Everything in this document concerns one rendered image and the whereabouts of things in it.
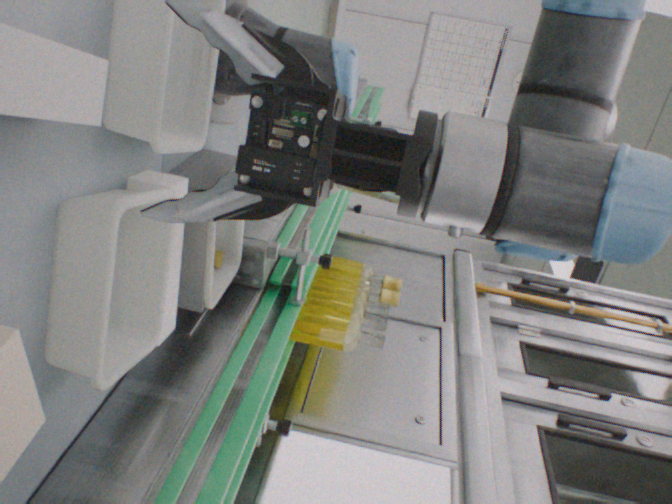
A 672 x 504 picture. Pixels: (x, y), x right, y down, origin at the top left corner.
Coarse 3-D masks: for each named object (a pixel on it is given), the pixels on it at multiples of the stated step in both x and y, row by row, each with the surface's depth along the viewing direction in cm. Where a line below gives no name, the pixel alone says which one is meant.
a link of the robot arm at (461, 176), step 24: (456, 120) 36; (480, 120) 36; (456, 144) 35; (480, 144) 35; (504, 144) 35; (432, 168) 35; (456, 168) 35; (480, 168) 35; (432, 192) 36; (456, 192) 35; (480, 192) 35; (432, 216) 37; (456, 216) 36; (480, 216) 36
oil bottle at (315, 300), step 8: (312, 296) 121; (320, 296) 121; (328, 296) 122; (304, 304) 119; (312, 304) 119; (320, 304) 119; (328, 304) 119; (336, 304) 120; (344, 304) 120; (352, 304) 121; (360, 304) 122; (336, 312) 118; (344, 312) 118; (352, 312) 118; (360, 312) 119; (360, 320) 119
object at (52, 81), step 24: (0, 24) 39; (0, 48) 40; (24, 48) 42; (48, 48) 45; (72, 48) 48; (0, 72) 40; (24, 72) 43; (48, 72) 45; (72, 72) 48; (96, 72) 52; (0, 96) 41; (24, 96) 43; (48, 96) 46; (72, 96) 49; (96, 96) 53; (72, 120) 50; (96, 120) 54
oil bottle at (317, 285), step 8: (312, 280) 127; (320, 280) 127; (312, 288) 124; (320, 288) 124; (328, 288) 125; (336, 288) 125; (344, 288) 126; (352, 288) 126; (360, 288) 127; (336, 296) 123; (344, 296) 123; (352, 296) 123; (360, 296) 124
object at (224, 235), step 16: (208, 224) 89; (224, 224) 105; (240, 224) 105; (208, 240) 89; (224, 240) 107; (240, 240) 107; (208, 256) 90; (224, 256) 108; (240, 256) 109; (208, 272) 92; (224, 272) 106; (208, 288) 93; (224, 288) 102; (208, 304) 95
